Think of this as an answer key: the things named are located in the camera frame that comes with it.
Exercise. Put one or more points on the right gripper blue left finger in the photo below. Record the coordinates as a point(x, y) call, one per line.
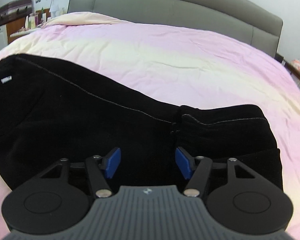
point(100, 169)

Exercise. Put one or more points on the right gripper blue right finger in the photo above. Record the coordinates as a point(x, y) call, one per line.
point(195, 170)

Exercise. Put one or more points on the black velvet pants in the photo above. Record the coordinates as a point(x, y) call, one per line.
point(52, 109)

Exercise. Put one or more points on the pink floral bed cover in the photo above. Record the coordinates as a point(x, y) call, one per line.
point(181, 66)

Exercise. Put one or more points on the right wooden nightstand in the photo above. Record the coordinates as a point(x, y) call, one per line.
point(293, 68)

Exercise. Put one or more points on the wooden nightstand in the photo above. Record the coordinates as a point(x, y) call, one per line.
point(11, 22)
point(293, 68)

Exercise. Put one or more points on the pink tissue box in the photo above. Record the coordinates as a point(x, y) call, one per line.
point(296, 64)

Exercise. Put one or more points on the grey upholstered headboard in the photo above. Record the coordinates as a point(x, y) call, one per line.
point(242, 20)

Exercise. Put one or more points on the white table lamp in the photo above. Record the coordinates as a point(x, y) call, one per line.
point(54, 8)

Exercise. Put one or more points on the left wooden nightstand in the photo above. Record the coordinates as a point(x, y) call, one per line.
point(11, 22)

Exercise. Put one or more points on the dark suitcase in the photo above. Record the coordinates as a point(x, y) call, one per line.
point(12, 8)

